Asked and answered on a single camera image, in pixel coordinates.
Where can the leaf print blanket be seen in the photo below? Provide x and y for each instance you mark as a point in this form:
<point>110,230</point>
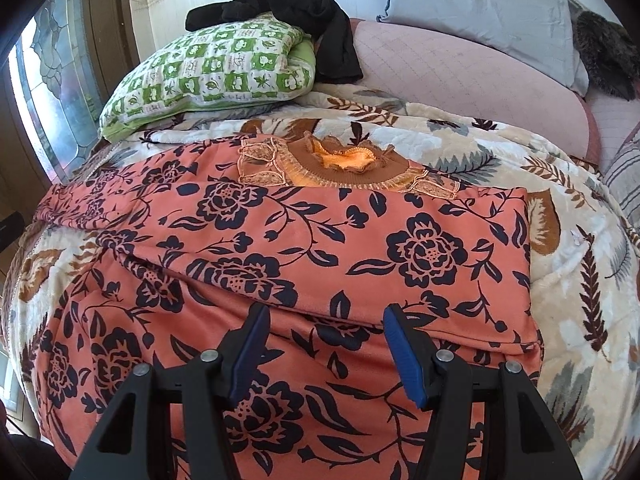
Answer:
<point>575,310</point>

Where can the pink quilted bed cover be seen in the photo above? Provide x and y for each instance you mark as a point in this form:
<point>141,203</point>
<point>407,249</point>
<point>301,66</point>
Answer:
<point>615,120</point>

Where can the stained glass window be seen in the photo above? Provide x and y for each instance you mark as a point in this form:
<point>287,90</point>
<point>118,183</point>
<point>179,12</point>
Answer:
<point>50,60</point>

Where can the striped floral pillow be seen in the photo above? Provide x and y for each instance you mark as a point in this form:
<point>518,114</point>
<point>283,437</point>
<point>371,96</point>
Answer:
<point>627,175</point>

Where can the green checkered pillow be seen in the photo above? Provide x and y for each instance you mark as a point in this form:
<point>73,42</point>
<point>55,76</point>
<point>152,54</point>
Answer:
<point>210,70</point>

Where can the orange floral print garment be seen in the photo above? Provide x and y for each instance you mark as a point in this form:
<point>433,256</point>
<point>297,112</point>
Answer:
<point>300,240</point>

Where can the pale blue pillow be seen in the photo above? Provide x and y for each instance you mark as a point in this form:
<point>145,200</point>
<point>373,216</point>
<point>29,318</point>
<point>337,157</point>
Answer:
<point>475,5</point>

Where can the black cloth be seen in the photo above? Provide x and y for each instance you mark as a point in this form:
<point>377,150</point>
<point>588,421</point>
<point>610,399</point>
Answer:
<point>335,35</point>

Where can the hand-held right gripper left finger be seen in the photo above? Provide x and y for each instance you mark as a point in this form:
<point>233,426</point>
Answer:
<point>247,355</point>

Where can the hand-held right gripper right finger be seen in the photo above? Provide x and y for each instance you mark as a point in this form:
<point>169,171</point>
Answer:
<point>405,355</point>

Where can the dark furry cushion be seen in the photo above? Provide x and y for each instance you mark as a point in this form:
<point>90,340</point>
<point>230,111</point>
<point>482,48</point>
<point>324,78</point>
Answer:
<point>600,55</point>

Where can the pink quilted bolster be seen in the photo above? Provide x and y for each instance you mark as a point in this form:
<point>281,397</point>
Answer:
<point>450,85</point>

